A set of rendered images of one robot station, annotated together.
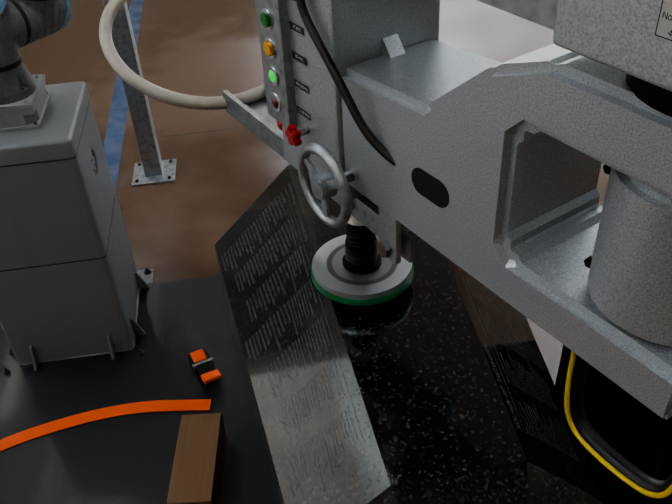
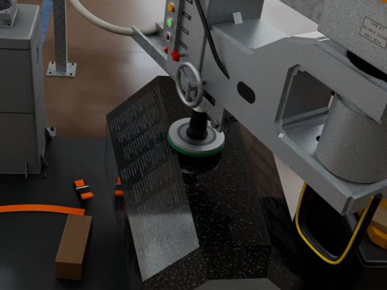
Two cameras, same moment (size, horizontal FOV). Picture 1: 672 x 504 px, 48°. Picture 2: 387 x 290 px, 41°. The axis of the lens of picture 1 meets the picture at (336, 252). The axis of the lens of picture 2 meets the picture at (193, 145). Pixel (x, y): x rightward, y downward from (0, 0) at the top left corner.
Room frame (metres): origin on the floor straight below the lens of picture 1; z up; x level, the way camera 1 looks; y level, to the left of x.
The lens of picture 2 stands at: (-0.36, 0.10, 2.01)
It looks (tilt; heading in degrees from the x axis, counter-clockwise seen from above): 37 degrees down; 355
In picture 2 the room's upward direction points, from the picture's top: 9 degrees clockwise
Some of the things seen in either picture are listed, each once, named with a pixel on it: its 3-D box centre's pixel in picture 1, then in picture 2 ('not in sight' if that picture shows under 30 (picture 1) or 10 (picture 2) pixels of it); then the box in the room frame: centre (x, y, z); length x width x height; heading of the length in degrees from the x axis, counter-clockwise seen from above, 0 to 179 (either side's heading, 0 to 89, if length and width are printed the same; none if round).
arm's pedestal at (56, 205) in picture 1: (50, 229); (2, 91); (2.05, 0.95, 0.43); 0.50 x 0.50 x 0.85; 7
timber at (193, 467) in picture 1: (198, 468); (75, 245); (1.32, 0.43, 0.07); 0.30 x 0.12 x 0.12; 179
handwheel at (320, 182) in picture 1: (341, 178); (198, 82); (1.07, -0.02, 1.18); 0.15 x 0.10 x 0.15; 32
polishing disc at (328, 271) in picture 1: (362, 264); (196, 134); (1.24, -0.05, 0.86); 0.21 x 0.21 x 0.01
